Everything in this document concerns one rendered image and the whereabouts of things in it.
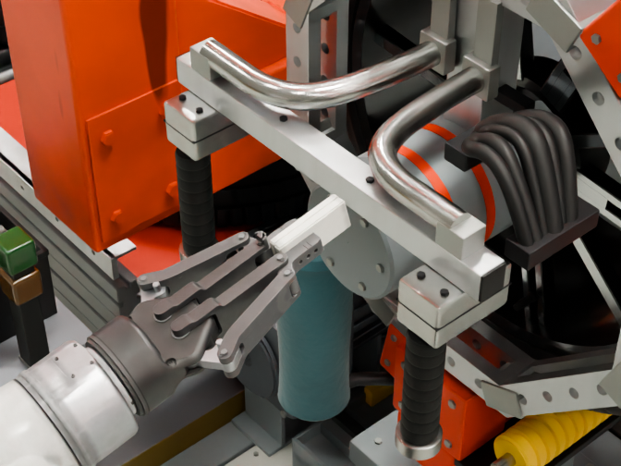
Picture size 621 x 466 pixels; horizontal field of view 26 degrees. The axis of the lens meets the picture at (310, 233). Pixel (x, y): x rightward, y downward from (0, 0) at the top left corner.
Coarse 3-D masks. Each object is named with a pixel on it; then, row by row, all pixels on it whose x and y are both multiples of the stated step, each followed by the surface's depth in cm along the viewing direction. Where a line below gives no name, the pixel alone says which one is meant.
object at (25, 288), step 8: (0, 272) 165; (32, 272) 164; (0, 280) 166; (8, 280) 164; (16, 280) 163; (24, 280) 164; (32, 280) 165; (40, 280) 166; (8, 288) 165; (16, 288) 163; (24, 288) 164; (32, 288) 165; (40, 288) 166; (8, 296) 166; (16, 296) 164; (24, 296) 165; (32, 296) 166; (16, 304) 165
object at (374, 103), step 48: (384, 0) 153; (384, 48) 156; (528, 48) 139; (384, 96) 163; (528, 96) 147; (576, 96) 136; (576, 144) 138; (576, 240) 144; (528, 288) 155; (576, 288) 161; (528, 336) 155; (576, 336) 152
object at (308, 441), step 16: (352, 400) 208; (368, 400) 209; (384, 400) 210; (336, 416) 204; (352, 416) 205; (368, 416) 208; (384, 416) 208; (304, 432) 203; (320, 432) 205; (336, 432) 203; (352, 432) 201; (304, 448) 200; (320, 448) 203; (336, 448) 203; (304, 464) 202; (320, 464) 198; (336, 464) 201; (352, 464) 201
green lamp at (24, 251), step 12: (12, 228) 163; (0, 240) 161; (12, 240) 161; (24, 240) 161; (0, 252) 161; (12, 252) 160; (24, 252) 161; (36, 252) 163; (0, 264) 163; (12, 264) 161; (24, 264) 162
